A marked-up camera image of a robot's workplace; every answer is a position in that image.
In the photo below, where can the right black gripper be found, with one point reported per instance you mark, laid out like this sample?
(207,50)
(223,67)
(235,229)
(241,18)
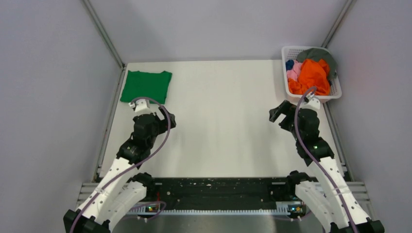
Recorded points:
(283,108)

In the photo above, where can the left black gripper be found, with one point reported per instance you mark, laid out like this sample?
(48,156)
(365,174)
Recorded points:
(173,123)

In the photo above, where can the orange t-shirt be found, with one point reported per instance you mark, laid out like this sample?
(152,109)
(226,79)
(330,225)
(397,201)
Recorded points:
(312,74)

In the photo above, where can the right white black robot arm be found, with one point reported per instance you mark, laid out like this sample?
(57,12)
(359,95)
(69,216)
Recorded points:
(327,195)

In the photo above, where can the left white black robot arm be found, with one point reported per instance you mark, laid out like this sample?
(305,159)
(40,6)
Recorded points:
(123,186)

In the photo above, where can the folded green t-shirt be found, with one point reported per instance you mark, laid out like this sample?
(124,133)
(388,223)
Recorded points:
(146,84)

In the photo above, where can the pink t-shirt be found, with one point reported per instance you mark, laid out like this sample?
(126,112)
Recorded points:
(295,72)

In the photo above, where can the white plastic laundry basket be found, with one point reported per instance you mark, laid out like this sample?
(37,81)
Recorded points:
(291,53)

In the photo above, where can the grey t-shirt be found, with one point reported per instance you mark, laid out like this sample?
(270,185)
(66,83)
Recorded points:
(317,54)

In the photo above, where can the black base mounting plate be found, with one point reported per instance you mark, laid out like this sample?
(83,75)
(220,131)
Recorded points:
(226,194)

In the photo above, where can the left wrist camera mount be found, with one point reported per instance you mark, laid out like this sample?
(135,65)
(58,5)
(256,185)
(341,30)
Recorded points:
(140,106)

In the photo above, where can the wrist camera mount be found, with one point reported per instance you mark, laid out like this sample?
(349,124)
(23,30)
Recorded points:
(140,106)
(312,104)

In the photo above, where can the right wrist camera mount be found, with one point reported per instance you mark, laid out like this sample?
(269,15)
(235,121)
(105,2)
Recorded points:
(312,104)

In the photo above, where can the white slotted cable duct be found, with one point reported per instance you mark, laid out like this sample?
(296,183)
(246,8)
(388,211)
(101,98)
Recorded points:
(209,212)

